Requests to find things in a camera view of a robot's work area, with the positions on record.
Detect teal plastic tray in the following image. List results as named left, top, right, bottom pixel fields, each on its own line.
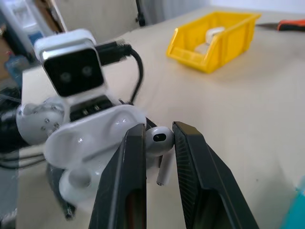
left=280, top=176, right=305, bottom=229

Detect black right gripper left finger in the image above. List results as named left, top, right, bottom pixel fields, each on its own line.
left=88, top=123, right=147, bottom=229

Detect orange black pliers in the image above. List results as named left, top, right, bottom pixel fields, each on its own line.
left=256, top=20, right=305, bottom=32

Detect white earbud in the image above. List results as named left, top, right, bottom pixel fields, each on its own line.
left=144, top=125, right=175, bottom=187

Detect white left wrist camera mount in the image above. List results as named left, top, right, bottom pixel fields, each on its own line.
left=16, top=28, right=108, bottom=145

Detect yellow plastic bin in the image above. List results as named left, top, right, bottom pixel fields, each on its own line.
left=166, top=11, right=262, bottom=74

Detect black stand pole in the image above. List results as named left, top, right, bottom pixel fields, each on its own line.
left=134, top=0, right=147, bottom=27

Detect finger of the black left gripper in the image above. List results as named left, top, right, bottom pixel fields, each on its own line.
left=46, top=164, right=79, bottom=219
left=145, top=116, right=158, bottom=131

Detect white earbud case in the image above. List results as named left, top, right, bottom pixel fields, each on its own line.
left=205, top=27, right=226, bottom=45
left=44, top=104, right=149, bottom=202
left=194, top=42, right=211, bottom=54

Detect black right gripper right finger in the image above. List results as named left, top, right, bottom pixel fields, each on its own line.
left=172, top=121, right=260, bottom=229

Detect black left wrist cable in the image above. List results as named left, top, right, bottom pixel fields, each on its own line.
left=96, top=40, right=145, bottom=106

